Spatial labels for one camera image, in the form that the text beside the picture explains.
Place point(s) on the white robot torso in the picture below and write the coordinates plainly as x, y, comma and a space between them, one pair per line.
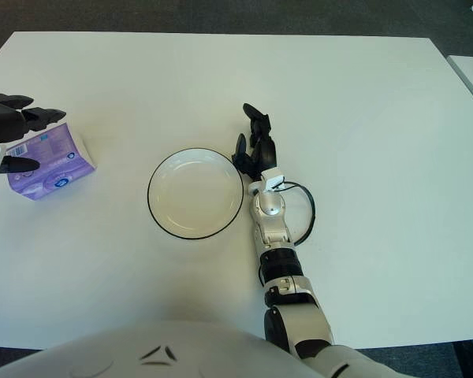
142, 350

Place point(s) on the purple tissue paper pack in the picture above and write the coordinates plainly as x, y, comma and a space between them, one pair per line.
55, 165

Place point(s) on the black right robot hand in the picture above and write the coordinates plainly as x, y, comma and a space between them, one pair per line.
266, 153

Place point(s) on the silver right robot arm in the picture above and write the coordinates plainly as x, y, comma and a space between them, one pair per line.
272, 228

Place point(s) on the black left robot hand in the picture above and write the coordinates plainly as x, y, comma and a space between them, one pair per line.
4, 118

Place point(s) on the white plate with black rim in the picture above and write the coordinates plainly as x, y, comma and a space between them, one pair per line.
195, 195

